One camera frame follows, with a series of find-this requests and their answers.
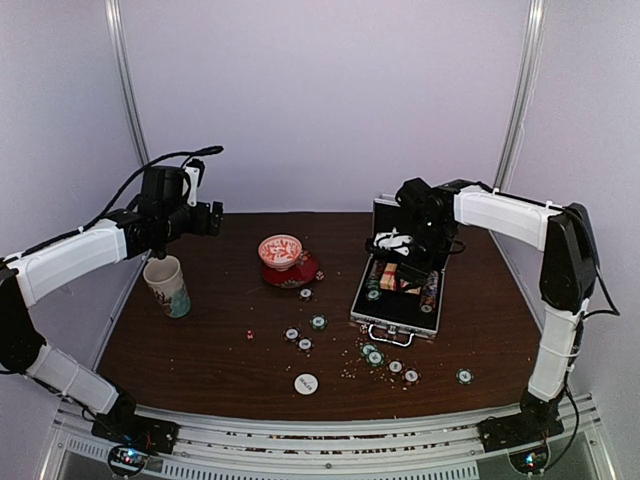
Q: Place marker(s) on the front aluminium rail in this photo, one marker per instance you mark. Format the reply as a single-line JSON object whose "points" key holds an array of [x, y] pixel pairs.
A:
{"points": [[444, 446]]}

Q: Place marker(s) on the green 20 chip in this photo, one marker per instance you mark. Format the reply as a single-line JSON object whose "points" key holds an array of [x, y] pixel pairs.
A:
{"points": [[318, 322]]}

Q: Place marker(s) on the black white chip front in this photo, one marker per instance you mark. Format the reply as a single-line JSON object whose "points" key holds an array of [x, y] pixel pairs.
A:
{"points": [[395, 367]]}

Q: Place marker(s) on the left aluminium frame post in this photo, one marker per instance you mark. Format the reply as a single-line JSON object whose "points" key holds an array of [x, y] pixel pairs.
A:
{"points": [[116, 31]]}

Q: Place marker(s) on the white orange patterned bowl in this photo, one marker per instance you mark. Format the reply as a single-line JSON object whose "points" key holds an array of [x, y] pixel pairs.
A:
{"points": [[280, 251]]}

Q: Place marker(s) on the aluminium frame post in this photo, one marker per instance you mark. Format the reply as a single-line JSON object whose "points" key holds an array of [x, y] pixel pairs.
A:
{"points": [[524, 91], [116, 31]]}

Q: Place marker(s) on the black 100 chip near saucer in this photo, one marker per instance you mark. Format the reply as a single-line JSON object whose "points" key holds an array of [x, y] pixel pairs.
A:
{"points": [[306, 294]]}

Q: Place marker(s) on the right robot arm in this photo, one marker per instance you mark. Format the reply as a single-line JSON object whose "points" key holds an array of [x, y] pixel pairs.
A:
{"points": [[570, 269]]}

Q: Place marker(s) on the white dealer button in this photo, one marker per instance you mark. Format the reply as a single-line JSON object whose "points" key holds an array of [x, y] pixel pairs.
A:
{"points": [[306, 384]]}

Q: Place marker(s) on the black white chip left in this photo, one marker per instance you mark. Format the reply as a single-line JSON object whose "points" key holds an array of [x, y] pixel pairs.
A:
{"points": [[291, 334]]}

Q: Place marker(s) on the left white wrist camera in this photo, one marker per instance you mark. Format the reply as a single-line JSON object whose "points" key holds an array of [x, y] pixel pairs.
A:
{"points": [[193, 171]]}

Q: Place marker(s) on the red playing card box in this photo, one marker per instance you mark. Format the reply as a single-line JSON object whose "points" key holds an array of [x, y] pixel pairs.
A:
{"points": [[388, 278]]}

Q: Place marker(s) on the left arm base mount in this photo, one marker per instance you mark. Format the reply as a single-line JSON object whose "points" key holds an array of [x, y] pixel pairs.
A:
{"points": [[136, 438]]}

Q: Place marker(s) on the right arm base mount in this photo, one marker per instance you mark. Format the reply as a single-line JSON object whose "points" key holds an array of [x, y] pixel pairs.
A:
{"points": [[526, 432]]}

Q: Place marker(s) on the chip stack in case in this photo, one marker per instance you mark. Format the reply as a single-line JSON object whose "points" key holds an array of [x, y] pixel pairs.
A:
{"points": [[430, 293], [372, 282]]}

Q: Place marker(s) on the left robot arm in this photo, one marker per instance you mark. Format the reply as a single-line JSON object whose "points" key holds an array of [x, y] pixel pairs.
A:
{"points": [[166, 208]]}

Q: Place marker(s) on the aluminium poker case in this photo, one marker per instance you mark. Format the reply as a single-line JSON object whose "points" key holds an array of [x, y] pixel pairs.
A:
{"points": [[400, 292]]}

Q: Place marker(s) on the black white chip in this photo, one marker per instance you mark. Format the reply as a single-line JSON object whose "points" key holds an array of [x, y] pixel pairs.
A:
{"points": [[395, 367], [305, 344], [291, 334]]}

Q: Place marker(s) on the chip stack right in case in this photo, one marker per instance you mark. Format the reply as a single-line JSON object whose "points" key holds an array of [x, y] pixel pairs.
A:
{"points": [[430, 293]]}

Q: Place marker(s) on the right aluminium frame post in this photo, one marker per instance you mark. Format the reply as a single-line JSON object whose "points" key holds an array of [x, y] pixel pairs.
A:
{"points": [[524, 91]]}

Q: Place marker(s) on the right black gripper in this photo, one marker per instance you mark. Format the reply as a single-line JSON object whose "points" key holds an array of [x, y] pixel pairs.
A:
{"points": [[409, 270]]}

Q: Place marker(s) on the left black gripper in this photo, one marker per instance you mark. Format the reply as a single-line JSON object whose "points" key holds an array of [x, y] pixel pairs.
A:
{"points": [[200, 225]]}

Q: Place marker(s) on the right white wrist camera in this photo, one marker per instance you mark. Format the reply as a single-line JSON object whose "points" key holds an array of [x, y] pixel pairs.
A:
{"points": [[383, 243]]}

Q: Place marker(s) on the red floral saucer plate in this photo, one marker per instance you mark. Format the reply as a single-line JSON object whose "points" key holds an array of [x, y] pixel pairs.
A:
{"points": [[298, 275]]}

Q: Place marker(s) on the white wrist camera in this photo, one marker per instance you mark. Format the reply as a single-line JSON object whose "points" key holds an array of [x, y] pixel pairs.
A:
{"points": [[383, 243], [193, 171]]}

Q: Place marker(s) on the white floral ceramic mug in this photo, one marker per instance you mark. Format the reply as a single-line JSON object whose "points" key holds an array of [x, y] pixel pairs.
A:
{"points": [[164, 277]]}

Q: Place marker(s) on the black orange chip front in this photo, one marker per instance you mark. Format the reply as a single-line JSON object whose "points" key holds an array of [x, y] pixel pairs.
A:
{"points": [[411, 377]]}

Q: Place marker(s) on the chip stack left in case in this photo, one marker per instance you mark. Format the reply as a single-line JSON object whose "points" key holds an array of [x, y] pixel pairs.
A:
{"points": [[372, 282]]}

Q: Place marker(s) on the black white chip right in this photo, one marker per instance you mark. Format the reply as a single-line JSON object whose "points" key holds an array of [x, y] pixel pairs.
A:
{"points": [[305, 344]]}

